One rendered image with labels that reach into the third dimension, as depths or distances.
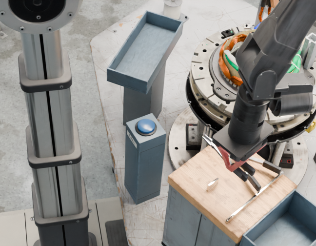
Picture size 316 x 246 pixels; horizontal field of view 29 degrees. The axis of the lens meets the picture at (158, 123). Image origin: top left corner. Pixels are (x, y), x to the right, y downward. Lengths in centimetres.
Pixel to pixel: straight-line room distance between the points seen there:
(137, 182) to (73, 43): 174
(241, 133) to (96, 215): 119
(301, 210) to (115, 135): 62
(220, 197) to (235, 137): 22
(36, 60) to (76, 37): 191
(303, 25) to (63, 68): 56
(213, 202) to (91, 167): 141
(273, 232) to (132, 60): 57
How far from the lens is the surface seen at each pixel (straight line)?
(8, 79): 300
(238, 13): 215
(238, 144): 109
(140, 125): 140
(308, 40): 147
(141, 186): 153
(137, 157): 143
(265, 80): 98
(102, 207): 220
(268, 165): 131
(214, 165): 132
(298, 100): 105
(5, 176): 264
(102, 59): 193
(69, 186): 160
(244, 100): 102
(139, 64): 157
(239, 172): 116
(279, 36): 95
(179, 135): 170
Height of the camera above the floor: 211
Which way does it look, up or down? 49 degrees down
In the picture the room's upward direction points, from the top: 5 degrees clockwise
